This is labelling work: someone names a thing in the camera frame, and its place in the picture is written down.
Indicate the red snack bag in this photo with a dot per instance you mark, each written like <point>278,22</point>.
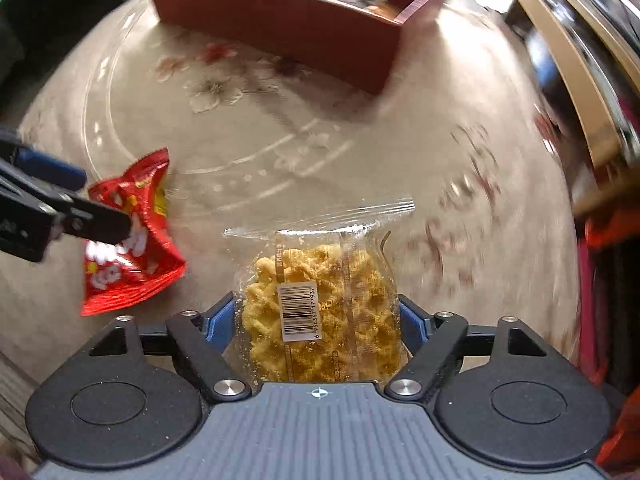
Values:
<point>140,260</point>

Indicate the red cardboard box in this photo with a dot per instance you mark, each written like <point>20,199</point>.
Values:
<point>300,30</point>

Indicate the red plastic bag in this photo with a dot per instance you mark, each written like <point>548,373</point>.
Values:
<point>615,232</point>

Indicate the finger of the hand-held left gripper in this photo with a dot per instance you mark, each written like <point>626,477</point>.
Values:
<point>100,225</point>
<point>52,170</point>

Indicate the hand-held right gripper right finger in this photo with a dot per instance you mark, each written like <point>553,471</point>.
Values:
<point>411,325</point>

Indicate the clear bag of yellow crisps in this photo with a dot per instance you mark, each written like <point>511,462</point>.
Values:
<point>350,310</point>

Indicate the wooden television cabinet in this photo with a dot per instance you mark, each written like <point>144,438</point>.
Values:
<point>575,110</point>

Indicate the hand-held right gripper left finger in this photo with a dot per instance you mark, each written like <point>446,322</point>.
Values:
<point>220,325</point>

